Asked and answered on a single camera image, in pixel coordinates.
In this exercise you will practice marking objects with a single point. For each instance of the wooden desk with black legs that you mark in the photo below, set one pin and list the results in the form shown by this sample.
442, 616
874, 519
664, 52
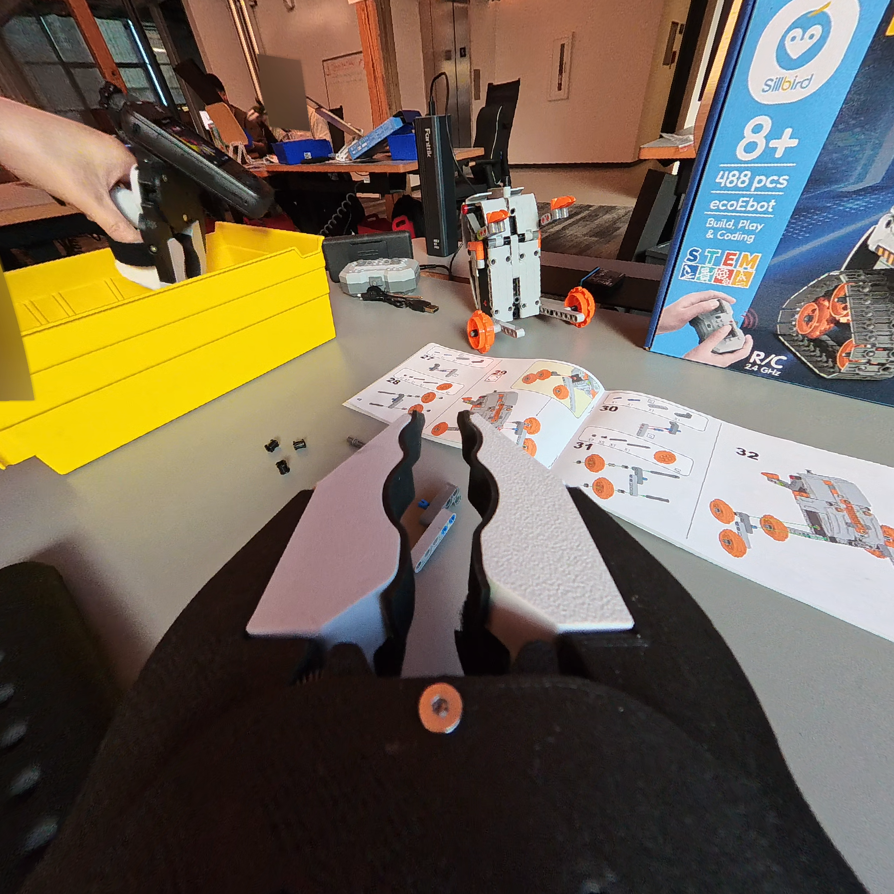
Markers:
349, 166

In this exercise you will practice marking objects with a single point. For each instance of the yellow plastic parts bin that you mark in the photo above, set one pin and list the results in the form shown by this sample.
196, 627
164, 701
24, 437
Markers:
168, 349

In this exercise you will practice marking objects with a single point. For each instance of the black upright device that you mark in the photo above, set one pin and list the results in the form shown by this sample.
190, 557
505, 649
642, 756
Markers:
437, 182

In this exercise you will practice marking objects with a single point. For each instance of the person's left hand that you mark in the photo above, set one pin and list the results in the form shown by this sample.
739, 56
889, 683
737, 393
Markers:
56, 147

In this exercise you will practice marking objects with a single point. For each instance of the grey beam with blue pin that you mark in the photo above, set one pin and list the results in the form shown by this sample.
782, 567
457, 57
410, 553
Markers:
436, 528

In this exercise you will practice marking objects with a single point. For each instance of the blue plastic bin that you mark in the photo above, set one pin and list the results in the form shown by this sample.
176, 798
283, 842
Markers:
402, 144
301, 150

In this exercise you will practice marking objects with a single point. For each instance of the grey desk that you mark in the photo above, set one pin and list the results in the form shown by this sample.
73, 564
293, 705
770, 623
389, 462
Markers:
182, 531

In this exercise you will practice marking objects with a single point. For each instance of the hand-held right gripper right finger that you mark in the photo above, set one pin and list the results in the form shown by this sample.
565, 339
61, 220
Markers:
552, 559

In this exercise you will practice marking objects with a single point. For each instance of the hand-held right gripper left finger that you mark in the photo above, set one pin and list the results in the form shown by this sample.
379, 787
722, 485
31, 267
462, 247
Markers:
328, 559

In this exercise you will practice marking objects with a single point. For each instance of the blue robot kit box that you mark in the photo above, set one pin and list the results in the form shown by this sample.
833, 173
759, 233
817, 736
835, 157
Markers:
782, 196

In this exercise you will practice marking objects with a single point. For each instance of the grey battery box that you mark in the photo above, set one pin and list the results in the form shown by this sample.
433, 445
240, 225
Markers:
377, 275

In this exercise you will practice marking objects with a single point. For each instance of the partly built toy robot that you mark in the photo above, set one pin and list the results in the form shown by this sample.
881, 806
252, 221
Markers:
506, 259

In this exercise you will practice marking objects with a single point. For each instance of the black office chair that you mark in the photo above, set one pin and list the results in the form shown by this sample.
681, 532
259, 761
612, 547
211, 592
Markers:
496, 126

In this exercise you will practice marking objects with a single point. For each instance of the instruction booklet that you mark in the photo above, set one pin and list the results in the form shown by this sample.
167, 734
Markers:
657, 461

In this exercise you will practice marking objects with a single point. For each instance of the black box device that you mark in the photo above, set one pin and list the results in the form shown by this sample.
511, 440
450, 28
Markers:
366, 249

